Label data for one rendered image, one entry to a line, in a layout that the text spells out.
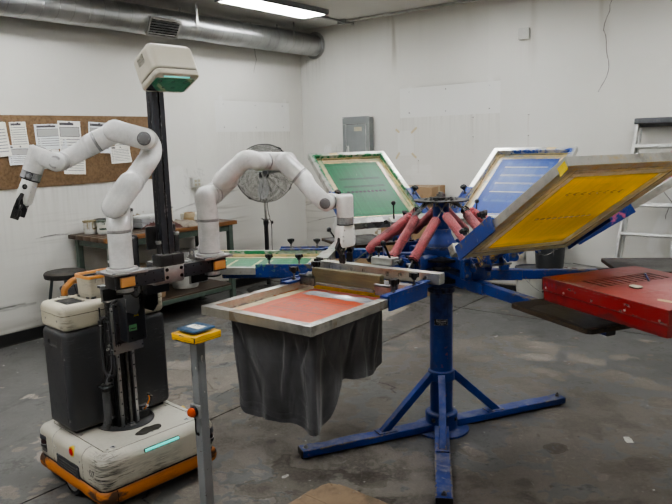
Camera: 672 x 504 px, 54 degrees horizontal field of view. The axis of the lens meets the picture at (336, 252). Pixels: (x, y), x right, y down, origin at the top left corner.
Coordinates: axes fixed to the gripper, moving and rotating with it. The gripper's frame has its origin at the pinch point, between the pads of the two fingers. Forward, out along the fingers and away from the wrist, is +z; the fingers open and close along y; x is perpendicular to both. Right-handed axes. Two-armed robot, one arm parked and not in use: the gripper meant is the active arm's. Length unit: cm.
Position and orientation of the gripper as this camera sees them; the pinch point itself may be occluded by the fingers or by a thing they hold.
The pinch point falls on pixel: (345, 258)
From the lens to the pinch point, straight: 294.2
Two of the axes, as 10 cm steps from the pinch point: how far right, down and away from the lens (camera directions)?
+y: -6.2, 1.4, -7.7
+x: 7.9, 0.8, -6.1
